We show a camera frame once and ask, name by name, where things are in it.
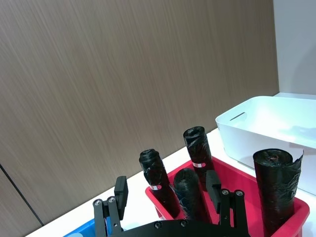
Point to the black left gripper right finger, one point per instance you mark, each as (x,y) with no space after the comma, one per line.
(213,190)

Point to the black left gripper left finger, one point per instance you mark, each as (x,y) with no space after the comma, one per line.
(121,197)

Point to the short black bag roll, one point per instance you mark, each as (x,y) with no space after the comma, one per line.
(188,190)

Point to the red plastic bin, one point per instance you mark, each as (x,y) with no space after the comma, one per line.
(237,177)

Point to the black bag roll, red label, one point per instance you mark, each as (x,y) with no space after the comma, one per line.
(197,148)
(158,177)

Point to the blue plastic bin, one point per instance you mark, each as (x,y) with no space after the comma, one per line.
(84,228)

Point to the thick black bag roll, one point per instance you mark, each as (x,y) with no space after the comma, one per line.
(274,187)

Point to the white plastic bin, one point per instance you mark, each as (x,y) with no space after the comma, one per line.
(266,123)

